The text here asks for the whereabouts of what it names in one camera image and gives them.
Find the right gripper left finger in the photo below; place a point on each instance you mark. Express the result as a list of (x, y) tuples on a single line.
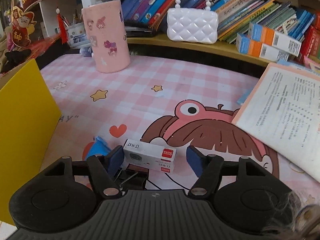
[(102, 170)]

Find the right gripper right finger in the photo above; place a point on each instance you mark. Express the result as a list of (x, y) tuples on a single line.
[(207, 169)]

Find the blue toy block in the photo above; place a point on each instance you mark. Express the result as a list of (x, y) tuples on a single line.
[(97, 147)]

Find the black binder clip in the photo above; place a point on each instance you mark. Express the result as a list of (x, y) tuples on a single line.
[(132, 178)]

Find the white staples box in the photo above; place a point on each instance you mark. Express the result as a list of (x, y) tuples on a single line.
[(150, 156)]

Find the pink checkered table mat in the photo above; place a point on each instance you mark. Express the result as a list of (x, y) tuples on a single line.
[(123, 105)]

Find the yellow cardboard box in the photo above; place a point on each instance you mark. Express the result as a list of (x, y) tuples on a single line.
[(29, 116)]

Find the open workbook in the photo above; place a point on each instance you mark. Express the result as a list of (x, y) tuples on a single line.
[(282, 111)]

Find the orange blue medicine box lower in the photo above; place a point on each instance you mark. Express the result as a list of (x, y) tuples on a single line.
[(258, 49)]

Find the orange blue medicine box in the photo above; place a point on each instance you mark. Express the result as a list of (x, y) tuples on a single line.
[(274, 38), (258, 49)]

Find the red hanging tassel ornament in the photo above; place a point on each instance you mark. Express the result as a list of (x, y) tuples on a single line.
[(63, 32)]

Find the black plush cloth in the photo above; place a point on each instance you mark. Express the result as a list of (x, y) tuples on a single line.
[(14, 58)]

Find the pink cylindrical pen holder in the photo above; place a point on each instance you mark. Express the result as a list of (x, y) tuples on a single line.
[(105, 29)]

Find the orange blue medicine box upper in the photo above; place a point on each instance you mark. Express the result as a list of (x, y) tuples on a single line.
[(274, 38)]

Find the white quilted pearl purse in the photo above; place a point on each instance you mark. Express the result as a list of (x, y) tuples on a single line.
[(192, 25)]

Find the red fortune god decoration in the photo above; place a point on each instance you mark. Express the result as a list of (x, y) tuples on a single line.
[(23, 22)]

